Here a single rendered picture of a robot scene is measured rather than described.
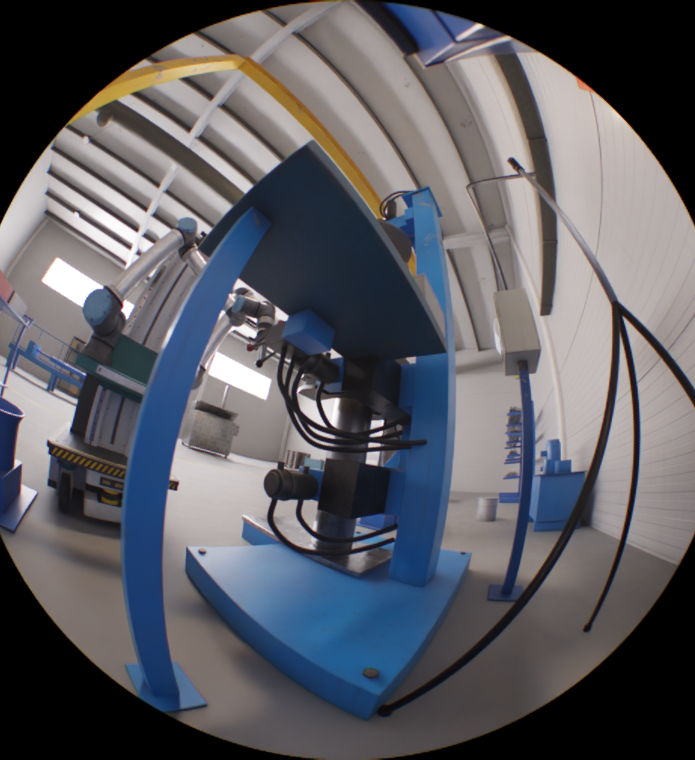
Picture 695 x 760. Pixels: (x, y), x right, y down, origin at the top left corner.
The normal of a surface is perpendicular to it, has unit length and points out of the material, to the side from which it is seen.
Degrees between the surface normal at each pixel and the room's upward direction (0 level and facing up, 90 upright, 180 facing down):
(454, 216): 173
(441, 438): 90
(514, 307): 90
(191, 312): 90
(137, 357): 90
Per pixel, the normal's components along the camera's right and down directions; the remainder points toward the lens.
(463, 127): -0.25, 0.93
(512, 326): -0.56, -0.37
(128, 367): 0.85, -0.05
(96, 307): 0.57, -0.12
